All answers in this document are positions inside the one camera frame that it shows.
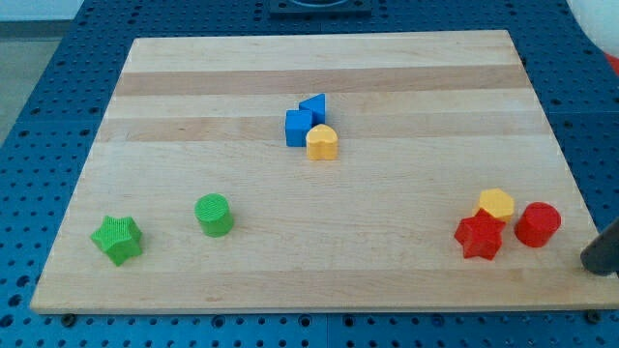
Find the red star block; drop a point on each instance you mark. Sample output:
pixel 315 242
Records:
pixel 480 235

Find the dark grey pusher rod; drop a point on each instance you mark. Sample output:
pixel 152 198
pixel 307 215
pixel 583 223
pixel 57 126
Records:
pixel 600 257

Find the green cylinder block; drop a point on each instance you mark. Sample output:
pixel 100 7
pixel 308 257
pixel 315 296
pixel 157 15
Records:
pixel 213 215

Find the wooden board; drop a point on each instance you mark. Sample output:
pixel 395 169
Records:
pixel 426 121

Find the blue triangle block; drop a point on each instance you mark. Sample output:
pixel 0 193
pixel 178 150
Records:
pixel 316 105

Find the yellow heart block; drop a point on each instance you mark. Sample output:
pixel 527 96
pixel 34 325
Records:
pixel 322 143

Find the yellow hexagon block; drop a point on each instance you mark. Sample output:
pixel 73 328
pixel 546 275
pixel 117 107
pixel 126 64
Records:
pixel 497 203

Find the blue cube block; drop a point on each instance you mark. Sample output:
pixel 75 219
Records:
pixel 297 124

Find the white and red object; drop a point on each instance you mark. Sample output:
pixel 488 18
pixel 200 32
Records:
pixel 598 19

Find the red cylinder block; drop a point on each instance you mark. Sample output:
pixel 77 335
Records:
pixel 537 224

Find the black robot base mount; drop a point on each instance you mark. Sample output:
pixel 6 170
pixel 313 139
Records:
pixel 319 7

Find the green star block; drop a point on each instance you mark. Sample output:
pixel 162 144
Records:
pixel 118 238

